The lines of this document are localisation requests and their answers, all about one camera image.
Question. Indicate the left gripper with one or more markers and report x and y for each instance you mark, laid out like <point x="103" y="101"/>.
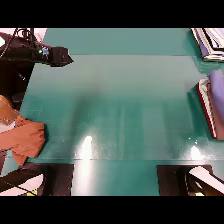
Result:
<point x="60" y="56"/>

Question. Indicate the orange garment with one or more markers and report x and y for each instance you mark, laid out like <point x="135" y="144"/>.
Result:
<point x="26" y="140"/>

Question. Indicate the red garment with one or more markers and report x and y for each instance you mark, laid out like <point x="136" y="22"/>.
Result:
<point x="204" y="106"/>

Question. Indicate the brown garment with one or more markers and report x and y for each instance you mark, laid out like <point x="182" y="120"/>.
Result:
<point x="214" y="115"/>

